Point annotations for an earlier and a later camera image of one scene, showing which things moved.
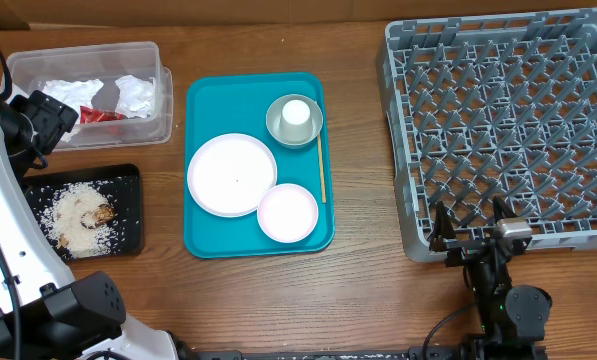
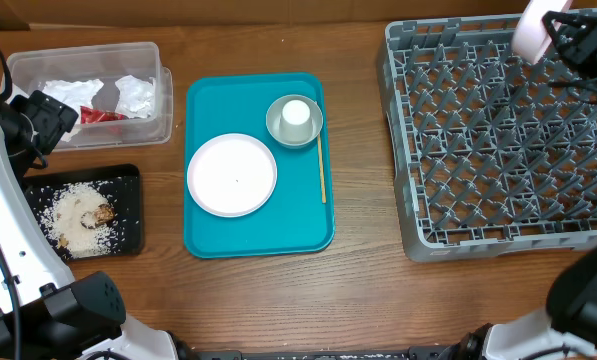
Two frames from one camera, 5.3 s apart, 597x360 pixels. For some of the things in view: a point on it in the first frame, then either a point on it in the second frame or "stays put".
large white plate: (228, 174) stays put
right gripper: (443, 237) to (589, 47)
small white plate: (287, 213) to (530, 36)
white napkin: (136, 97) stays put
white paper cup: (295, 122) stays put
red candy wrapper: (93, 115) stays put
